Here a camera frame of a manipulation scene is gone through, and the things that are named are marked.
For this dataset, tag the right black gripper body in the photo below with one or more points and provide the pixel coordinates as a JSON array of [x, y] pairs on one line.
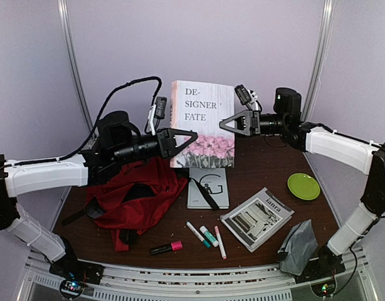
[[255, 124]]

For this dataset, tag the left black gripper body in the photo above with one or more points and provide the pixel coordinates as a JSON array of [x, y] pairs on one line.
[[165, 149]]

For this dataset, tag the Designer Fate flower book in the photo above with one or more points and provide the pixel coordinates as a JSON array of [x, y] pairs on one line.
[[200, 107]]

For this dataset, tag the red backpack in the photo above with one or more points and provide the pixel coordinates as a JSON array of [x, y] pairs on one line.
[[133, 201]]

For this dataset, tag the grey ianra magazine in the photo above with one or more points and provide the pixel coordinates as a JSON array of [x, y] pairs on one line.
[[257, 219]]

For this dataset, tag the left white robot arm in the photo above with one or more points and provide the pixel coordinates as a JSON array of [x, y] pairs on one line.
[[113, 142]]

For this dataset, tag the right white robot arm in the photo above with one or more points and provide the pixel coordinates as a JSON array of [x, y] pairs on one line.
[[367, 157]]

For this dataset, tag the white Great Gatsby book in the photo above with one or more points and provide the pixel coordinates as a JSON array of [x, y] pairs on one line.
[[215, 184]]

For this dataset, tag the green plate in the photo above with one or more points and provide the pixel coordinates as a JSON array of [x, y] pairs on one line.
[[303, 186]]

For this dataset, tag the white green glue stick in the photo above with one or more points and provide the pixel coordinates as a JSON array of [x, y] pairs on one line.
[[209, 236]]

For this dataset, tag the pink black highlighter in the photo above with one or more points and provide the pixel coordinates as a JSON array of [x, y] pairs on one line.
[[169, 247]]

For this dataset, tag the teal white marker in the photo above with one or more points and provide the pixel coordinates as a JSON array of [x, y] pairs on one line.
[[198, 235]]

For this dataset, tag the pink white marker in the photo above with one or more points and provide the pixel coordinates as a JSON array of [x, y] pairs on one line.
[[221, 245]]

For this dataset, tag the grey pencil pouch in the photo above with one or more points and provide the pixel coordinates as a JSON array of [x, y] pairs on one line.
[[297, 248]]

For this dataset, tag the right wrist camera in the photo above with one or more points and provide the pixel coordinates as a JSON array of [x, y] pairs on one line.
[[248, 98]]

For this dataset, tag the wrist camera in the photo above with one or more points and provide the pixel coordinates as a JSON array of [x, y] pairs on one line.
[[155, 115], [248, 98]]

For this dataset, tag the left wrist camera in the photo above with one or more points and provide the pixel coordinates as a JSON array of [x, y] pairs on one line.
[[155, 115]]

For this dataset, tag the right aluminium corner post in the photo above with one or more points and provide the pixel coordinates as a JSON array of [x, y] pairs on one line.
[[320, 58]]

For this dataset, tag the aluminium corner post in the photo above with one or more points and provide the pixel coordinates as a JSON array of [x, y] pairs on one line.
[[77, 81], [320, 58]]

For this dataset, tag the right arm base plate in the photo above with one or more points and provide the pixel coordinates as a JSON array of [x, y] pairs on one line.
[[314, 270]]

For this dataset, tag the aluminium front rail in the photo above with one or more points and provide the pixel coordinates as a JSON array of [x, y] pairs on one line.
[[265, 282]]

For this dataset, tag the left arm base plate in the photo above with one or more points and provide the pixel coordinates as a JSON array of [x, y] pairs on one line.
[[85, 272]]

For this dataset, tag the left aluminium corner post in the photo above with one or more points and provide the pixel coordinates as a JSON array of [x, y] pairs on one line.
[[77, 81]]

